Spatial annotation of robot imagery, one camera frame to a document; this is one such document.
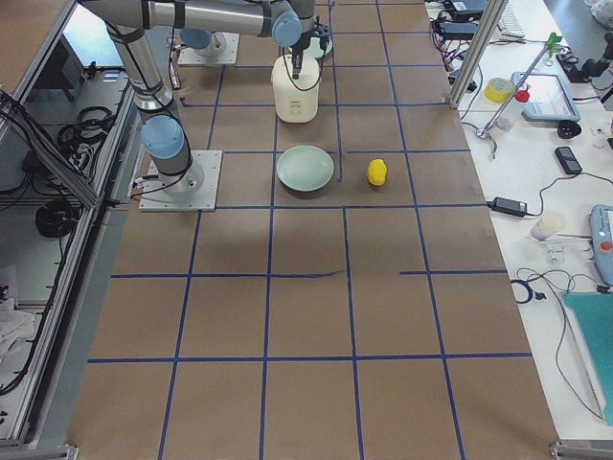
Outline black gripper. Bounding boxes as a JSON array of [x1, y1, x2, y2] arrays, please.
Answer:
[[291, 31, 312, 80], [312, 23, 330, 51]]

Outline white rice cooker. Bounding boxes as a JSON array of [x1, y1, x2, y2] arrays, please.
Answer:
[[271, 55, 320, 124]]

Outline green plate near arm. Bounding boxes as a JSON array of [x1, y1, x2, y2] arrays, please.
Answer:
[[305, 37, 333, 61], [276, 146, 334, 193]]

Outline yellow toy potato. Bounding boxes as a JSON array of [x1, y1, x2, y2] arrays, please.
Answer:
[[366, 158, 388, 187]]

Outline yellow tape roll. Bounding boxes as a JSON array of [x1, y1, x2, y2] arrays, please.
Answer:
[[484, 78, 515, 104]]

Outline blue teach pendant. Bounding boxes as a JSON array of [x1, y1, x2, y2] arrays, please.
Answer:
[[510, 73, 580, 123]]

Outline black power adapter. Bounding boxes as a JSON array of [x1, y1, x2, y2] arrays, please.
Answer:
[[487, 196, 528, 218]]

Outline black remote device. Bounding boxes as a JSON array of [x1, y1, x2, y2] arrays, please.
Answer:
[[555, 147, 582, 175]]

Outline teal tray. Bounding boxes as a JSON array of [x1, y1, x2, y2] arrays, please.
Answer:
[[563, 293, 612, 426]]

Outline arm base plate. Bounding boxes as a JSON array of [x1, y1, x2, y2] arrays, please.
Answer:
[[139, 150, 222, 212], [178, 30, 239, 66]]

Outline aluminium frame post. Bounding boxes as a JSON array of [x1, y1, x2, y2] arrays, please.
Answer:
[[448, 0, 508, 109]]

